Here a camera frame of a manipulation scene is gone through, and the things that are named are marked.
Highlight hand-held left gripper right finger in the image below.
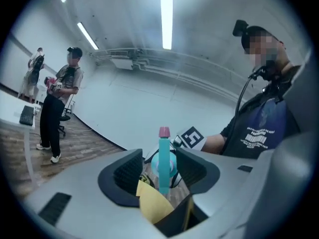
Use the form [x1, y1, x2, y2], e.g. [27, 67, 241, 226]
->
[154, 147, 257, 239]

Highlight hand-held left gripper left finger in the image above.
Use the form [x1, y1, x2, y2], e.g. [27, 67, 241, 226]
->
[24, 148, 165, 239]

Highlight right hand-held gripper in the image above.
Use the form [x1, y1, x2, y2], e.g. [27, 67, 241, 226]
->
[145, 125, 207, 188]

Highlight teal bottle cap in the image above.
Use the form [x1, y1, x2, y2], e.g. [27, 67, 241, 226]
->
[159, 126, 172, 195]

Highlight teal and pink toy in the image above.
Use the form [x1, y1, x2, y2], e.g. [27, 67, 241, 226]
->
[150, 153, 178, 182]

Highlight person's right forearm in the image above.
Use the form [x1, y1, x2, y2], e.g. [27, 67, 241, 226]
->
[201, 132, 231, 156]

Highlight green black backpack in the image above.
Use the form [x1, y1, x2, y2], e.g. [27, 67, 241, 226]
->
[138, 173, 152, 185]

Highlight round yellow table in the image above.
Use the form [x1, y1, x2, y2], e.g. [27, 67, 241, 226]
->
[136, 180, 175, 225]

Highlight person's black shirt torso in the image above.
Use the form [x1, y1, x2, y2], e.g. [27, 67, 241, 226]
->
[220, 66, 301, 159]

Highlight black office chair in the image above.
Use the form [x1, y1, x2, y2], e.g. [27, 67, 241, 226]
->
[57, 93, 75, 138]

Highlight white ceiling pipes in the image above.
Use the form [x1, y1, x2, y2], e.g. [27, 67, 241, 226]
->
[89, 47, 240, 99]

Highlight black keyboard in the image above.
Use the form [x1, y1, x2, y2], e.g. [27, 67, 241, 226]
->
[19, 105, 35, 126]

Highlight ceiling air conditioner unit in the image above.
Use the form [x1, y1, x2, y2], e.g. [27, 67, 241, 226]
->
[109, 49, 137, 71]

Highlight large white table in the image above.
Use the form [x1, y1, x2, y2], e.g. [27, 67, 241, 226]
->
[0, 90, 42, 191]

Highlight person's head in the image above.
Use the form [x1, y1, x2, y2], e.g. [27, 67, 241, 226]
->
[241, 25, 292, 79]

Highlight long white cable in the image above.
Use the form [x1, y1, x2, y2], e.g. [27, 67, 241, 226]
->
[66, 127, 93, 133]

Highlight black camera cable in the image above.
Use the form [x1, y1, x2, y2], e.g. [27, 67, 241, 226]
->
[221, 76, 252, 155]

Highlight black neck camera mount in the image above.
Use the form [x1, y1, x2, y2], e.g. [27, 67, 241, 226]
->
[248, 66, 269, 81]

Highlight black head-mounted camera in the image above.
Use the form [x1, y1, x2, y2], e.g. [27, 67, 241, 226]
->
[232, 19, 250, 37]

